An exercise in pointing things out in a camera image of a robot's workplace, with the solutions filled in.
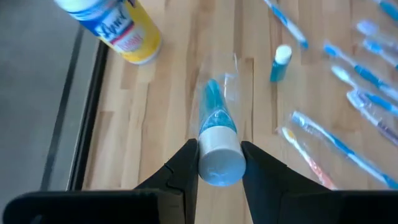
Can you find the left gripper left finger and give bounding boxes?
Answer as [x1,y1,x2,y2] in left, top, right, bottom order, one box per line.
[2,138,200,224]

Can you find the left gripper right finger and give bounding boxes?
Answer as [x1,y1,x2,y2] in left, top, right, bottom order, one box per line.
[241,140,398,224]

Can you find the orange white toothbrush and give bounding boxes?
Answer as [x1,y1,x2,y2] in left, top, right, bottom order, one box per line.
[279,126,338,191]

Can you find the small blue mouthwash bottle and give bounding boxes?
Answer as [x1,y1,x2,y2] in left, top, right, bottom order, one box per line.
[269,44,293,83]
[197,78,247,187]

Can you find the Lysol wipes canister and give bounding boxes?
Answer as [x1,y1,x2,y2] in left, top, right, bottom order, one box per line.
[52,0,163,65]

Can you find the pile of blue toothbrushes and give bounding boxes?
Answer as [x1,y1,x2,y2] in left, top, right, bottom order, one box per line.
[356,20,398,50]

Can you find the black metal rig frame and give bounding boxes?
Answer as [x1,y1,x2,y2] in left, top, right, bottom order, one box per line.
[66,40,110,191]

